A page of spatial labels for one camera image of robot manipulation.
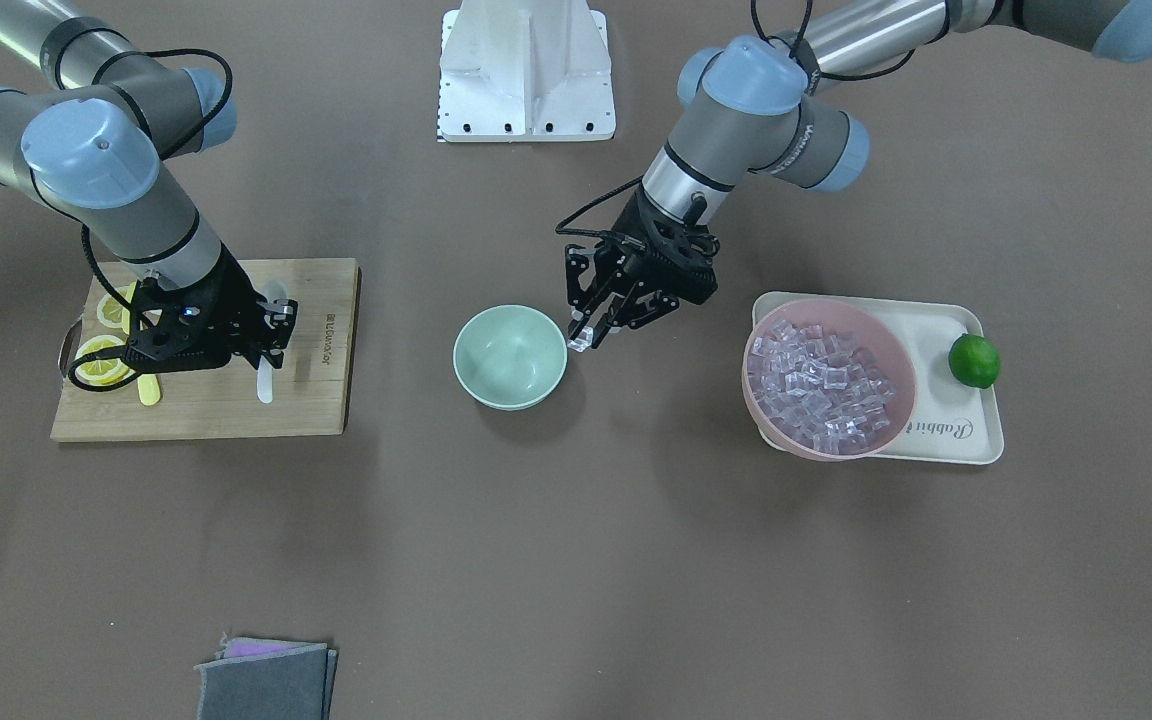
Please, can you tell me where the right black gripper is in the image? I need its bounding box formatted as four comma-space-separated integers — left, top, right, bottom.
191, 247, 298, 370

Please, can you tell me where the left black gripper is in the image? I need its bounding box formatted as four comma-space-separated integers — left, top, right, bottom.
564, 188, 721, 348

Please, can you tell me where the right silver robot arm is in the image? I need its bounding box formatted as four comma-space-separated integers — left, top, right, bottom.
0, 1, 297, 374

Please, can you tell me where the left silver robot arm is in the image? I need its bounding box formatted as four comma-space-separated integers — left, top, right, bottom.
556, 1, 1152, 351

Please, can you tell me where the green ceramic bowl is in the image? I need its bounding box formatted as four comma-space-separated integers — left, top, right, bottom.
452, 304, 568, 411

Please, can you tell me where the clear ice cubes pile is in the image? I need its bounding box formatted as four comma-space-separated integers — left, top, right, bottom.
745, 319, 896, 456

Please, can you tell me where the pink bowl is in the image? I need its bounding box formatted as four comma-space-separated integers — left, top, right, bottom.
741, 300, 919, 462

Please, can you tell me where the bamboo cutting board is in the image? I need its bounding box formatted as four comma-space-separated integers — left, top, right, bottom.
50, 258, 361, 444

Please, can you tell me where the yellow plastic knife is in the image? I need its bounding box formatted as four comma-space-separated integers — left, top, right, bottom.
136, 373, 162, 407

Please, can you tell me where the yellow lemon slice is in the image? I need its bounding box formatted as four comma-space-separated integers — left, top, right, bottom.
67, 334, 136, 392
96, 293, 131, 334

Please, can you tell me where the grey folded cloth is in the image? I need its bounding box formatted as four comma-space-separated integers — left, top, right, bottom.
195, 635, 338, 719

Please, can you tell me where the cream rabbit tray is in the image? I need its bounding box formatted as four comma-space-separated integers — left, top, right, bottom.
751, 291, 1005, 467

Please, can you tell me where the green toy vegetable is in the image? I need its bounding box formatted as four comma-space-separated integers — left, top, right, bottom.
947, 333, 1001, 389

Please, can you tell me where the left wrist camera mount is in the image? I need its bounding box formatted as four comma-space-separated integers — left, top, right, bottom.
646, 220, 721, 274

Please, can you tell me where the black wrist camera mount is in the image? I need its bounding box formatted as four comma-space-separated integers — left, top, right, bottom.
122, 278, 232, 374

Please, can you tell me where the metal cutting board handle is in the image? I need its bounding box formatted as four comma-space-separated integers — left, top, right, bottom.
56, 316, 82, 387

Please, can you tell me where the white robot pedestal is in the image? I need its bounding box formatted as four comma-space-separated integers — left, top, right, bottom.
435, 1, 617, 143

